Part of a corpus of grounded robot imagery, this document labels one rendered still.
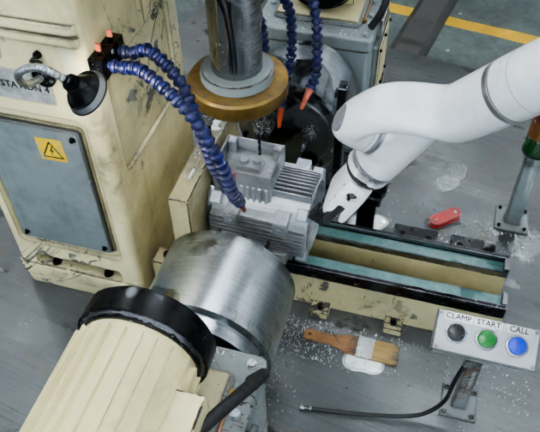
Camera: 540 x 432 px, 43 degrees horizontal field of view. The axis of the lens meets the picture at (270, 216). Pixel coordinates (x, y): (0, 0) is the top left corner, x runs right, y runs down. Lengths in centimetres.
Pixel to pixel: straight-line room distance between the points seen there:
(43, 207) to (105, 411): 69
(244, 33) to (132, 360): 56
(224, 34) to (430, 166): 89
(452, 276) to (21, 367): 93
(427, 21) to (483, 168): 209
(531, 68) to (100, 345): 61
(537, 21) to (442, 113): 314
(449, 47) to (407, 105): 276
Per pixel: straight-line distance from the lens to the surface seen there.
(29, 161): 134
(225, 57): 118
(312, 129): 154
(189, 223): 133
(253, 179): 133
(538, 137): 158
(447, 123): 102
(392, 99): 105
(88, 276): 156
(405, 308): 149
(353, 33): 169
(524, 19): 413
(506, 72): 93
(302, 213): 134
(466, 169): 190
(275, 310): 119
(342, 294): 150
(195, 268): 116
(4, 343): 161
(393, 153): 114
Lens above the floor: 207
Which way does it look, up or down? 48 degrees down
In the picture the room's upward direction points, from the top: 1 degrees counter-clockwise
